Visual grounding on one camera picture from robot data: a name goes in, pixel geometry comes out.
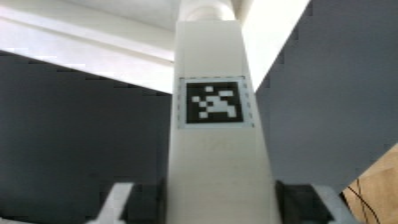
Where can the white desk top panel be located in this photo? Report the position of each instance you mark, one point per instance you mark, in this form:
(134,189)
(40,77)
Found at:
(109,36)

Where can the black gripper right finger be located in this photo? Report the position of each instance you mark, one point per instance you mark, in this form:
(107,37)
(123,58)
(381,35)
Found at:
(312,205)

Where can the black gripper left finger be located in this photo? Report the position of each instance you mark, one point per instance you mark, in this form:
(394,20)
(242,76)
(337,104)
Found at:
(132,205)

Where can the white desk leg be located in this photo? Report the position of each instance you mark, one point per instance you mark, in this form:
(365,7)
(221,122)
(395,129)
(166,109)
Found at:
(221,187)

